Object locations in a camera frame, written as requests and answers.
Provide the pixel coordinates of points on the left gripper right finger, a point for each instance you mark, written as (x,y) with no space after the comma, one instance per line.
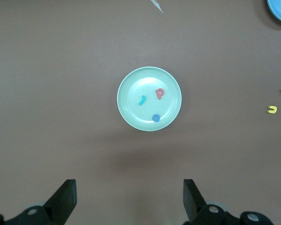
(194,206)

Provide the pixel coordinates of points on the yellow foam letter u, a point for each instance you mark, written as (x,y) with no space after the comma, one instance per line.
(272,112)

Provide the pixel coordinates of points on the white paper scrap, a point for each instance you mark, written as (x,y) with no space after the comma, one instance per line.
(157,5)

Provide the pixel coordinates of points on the blue foam letter o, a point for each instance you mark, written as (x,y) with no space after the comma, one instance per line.
(153,118)

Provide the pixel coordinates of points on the pink foam letter p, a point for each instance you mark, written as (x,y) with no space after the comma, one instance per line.
(157,95)

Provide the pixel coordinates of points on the teal foam letter l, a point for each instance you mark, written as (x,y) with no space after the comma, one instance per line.
(141,101)

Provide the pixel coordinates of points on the light green plate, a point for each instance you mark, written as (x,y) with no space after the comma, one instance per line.
(135,79)

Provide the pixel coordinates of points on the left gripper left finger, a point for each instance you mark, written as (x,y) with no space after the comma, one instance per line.
(61,204)

